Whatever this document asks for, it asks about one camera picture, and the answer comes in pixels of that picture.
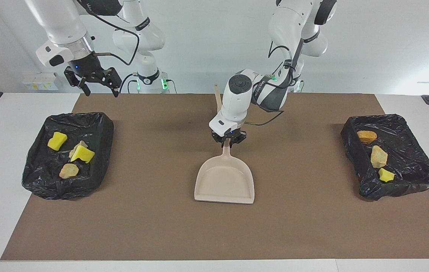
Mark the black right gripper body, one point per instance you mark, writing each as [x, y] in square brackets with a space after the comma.
[91, 70]

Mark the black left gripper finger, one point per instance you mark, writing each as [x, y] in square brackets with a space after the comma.
[223, 143]
[239, 140]

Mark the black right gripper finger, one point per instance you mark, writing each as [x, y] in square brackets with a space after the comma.
[115, 89]
[85, 87]

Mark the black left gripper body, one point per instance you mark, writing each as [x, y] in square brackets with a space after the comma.
[229, 134]

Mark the beige plastic dustpan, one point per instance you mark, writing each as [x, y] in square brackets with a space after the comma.
[225, 181]

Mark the beige foam chunk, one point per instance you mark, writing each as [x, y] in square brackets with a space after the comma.
[68, 171]
[378, 156]
[80, 144]

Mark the notched yellow sponge piece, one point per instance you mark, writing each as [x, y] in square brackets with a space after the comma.
[57, 141]

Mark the blocky yellow sponge piece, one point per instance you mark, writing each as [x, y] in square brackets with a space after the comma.
[82, 154]

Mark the orange-brown nugget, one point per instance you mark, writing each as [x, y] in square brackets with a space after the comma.
[366, 136]

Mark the small yellow green sponge piece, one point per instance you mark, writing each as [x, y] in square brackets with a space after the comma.
[386, 175]

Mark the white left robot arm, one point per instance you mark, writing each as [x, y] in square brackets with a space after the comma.
[237, 98]

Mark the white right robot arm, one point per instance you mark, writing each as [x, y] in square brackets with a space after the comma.
[63, 26]

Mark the black bag-lined bin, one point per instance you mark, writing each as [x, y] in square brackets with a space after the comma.
[48, 185]
[407, 151]

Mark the large brown table mat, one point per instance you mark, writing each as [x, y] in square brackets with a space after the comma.
[214, 226]

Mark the white wall socket box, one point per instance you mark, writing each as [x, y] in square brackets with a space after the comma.
[40, 81]

